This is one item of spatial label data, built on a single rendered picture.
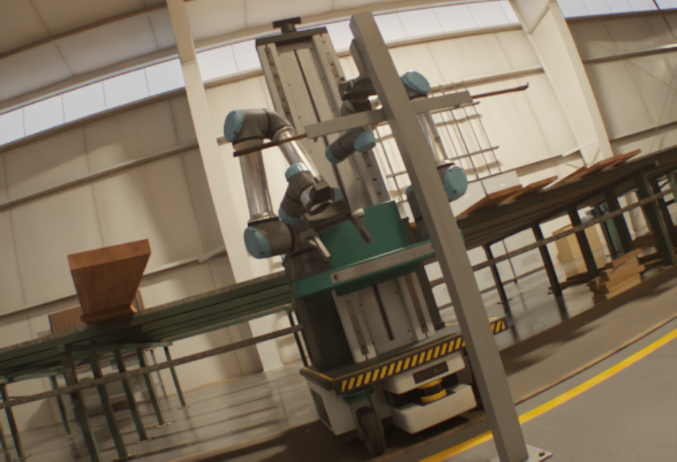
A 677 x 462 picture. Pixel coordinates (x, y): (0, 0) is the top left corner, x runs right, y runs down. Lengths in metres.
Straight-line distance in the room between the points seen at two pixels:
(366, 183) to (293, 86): 0.55
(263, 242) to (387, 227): 0.54
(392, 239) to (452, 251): 0.77
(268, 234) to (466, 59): 9.78
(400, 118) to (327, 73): 0.99
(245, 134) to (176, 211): 7.43
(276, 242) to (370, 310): 0.52
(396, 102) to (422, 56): 9.56
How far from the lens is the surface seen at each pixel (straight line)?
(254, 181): 1.77
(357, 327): 1.98
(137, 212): 9.32
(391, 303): 2.06
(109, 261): 1.59
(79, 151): 10.08
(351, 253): 1.96
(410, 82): 1.96
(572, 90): 11.51
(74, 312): 9.21
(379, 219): 2.02
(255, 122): 1.81
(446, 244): 1.26
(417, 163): 1.29
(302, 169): 1.55
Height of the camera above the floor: 0.53
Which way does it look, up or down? 11 degrees up
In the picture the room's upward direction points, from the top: 18 degrees counter-clockwise
